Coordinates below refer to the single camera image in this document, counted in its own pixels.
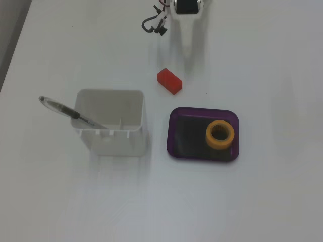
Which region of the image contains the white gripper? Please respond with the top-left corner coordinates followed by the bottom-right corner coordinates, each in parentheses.
top-left (171, 0), bottom-right (204, 63)

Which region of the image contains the red cube block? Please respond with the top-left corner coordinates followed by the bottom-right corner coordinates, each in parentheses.
top-left (156, 67), bottom-right (183, 96)

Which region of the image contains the white plastic box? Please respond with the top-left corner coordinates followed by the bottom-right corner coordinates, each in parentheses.
top-left (70, 88), bottom-right (148, 157)

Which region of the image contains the purple metal tray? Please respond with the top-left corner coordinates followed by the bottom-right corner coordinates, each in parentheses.
top-left (166, 106), bottom-right (240, 163)

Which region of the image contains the yellow tape roll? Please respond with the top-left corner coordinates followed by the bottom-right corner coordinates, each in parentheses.
top-left (205, 119), bottom-right (236, 150)

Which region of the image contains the black ballpoint pen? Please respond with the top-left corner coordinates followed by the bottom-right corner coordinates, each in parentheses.
top-left (38, 96), bottom-right (109, 130)

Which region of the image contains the black looped cable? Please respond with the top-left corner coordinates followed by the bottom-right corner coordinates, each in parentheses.
top-left (141, 14), bottom-right (169, 36)

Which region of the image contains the red and white wire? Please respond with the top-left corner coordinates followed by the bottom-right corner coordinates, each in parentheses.
top-left (152, 0), bottom-right (173, 13)

